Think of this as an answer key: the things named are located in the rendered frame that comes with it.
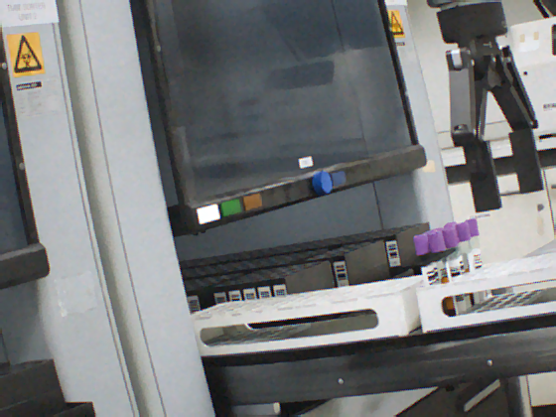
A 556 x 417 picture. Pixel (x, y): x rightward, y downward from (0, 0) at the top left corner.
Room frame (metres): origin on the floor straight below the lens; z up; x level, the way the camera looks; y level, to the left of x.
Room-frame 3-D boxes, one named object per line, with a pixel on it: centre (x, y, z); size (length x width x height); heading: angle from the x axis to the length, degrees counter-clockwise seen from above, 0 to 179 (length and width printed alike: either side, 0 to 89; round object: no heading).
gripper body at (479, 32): (1.34, -0.24, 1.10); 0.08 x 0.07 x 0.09; 147
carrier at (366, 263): (1.80, -0.09, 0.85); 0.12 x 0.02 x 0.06; 146
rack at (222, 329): (1.49, -0.01, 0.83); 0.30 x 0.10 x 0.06; 57
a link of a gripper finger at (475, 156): (1.26, -0.20, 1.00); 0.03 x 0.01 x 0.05; 147
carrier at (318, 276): (1.67, -0.01, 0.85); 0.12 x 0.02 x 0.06; 148
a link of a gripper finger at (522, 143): (1.39, -0.28, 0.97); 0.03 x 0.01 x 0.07; 57
